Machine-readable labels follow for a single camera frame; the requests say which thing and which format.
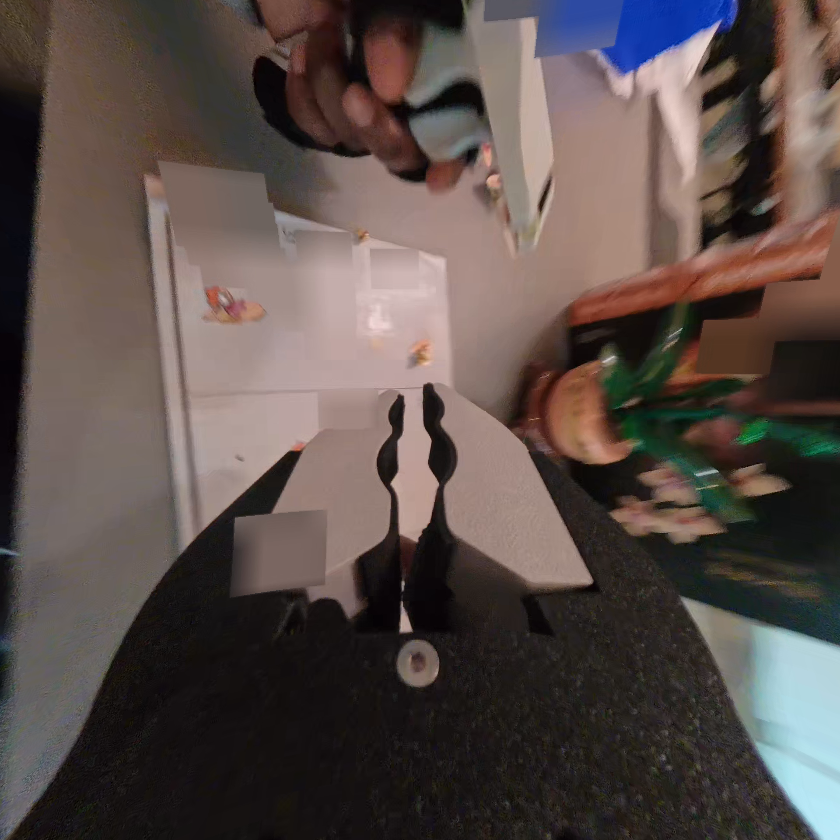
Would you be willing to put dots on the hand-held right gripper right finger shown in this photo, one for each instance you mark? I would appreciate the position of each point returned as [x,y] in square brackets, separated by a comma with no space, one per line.
[505,505]

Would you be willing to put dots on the white instruction booklet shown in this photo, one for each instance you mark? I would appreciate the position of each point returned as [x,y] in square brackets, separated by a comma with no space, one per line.
[262,361]

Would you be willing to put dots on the person's left hand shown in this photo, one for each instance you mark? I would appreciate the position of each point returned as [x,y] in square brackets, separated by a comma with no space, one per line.
[328,79]

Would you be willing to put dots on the blue storage bin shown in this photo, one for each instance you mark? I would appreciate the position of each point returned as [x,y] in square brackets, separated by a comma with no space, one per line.
[676,33]

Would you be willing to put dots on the white panel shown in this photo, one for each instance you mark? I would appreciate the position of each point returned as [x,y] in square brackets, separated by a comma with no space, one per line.
[800,754]

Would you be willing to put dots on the black orchid toy box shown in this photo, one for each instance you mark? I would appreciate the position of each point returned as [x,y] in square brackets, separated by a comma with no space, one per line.
[741,577]

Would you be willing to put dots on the brick orchid model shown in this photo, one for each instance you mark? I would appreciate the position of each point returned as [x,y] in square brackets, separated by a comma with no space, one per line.
[584,413]

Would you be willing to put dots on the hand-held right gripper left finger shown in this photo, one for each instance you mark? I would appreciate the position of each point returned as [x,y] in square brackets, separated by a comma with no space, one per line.
[341,479]

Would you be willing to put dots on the black white patterned object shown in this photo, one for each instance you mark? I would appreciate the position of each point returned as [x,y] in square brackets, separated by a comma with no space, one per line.
[774,118]

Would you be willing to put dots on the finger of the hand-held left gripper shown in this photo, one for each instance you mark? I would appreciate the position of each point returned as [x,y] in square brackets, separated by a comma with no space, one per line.
[515,118]
[544,203]

